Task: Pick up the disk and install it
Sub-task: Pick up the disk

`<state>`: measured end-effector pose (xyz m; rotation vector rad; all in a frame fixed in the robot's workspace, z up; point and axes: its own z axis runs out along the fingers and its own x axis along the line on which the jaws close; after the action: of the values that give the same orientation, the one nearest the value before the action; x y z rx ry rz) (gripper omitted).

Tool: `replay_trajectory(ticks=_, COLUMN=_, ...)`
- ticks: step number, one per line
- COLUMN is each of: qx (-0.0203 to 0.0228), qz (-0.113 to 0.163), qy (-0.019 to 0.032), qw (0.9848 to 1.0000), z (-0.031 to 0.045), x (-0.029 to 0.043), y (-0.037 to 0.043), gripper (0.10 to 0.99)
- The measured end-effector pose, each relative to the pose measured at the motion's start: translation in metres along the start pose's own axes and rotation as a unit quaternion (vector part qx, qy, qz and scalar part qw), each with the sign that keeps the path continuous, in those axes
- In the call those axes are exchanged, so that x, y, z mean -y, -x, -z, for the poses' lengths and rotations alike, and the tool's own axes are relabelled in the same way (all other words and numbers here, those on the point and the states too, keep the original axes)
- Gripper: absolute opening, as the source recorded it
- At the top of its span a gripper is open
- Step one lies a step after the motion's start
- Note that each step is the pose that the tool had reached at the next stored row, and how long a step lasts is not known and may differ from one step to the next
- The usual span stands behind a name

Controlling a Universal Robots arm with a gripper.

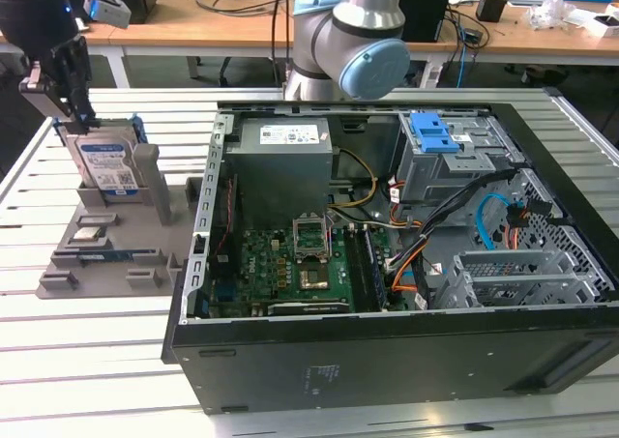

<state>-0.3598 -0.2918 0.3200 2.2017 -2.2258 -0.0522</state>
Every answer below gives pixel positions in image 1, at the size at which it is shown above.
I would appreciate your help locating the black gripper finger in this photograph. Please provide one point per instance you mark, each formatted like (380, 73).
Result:
(77, 80)

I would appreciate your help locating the hard disk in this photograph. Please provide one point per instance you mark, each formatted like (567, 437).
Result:
(106, 162)

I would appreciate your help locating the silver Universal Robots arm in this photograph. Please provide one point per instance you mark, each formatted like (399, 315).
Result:
(367, 22)

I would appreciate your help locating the grey metal disk bay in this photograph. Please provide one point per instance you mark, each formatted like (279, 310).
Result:
(512, 283)

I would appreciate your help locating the wooden desk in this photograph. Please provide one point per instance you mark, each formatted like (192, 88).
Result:
(193, 34)

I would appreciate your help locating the grey parts rack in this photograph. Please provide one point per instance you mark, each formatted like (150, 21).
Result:
(126, 225)

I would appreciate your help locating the silver CPU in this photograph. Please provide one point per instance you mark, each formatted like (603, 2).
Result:
(88, 235)

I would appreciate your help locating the blue RAM stick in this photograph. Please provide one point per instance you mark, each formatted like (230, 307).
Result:
(116, 254)

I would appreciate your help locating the grey power supply unit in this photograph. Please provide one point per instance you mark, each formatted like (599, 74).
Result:
(280, 177)

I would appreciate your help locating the green motherboard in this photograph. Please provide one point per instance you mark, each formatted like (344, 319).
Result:
(261, 273)

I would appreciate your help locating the CPU socket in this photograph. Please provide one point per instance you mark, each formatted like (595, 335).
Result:
(314, 278)

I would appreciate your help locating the black graphics card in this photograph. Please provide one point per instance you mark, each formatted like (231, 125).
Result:
(309, 306)

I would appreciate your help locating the black speaker box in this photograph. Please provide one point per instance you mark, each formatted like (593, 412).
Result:
(425, 12)

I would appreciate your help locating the blue plastic drive latch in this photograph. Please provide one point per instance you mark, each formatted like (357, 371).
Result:
(433, 136)

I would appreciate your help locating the grey optical drive cage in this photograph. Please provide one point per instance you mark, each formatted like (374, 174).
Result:
(425, 177)

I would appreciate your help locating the black open PC case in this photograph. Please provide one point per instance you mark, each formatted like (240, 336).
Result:
(387, 360)

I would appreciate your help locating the clear plastic bag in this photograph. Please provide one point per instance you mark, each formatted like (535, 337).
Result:
(549, 12)

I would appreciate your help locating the white flat box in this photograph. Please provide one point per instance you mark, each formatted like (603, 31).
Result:
(602, 24)

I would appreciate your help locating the grey side wrist camera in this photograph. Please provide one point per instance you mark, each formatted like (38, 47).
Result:
(41, 95)

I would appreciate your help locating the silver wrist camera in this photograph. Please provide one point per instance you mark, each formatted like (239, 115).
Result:
(109, 10)

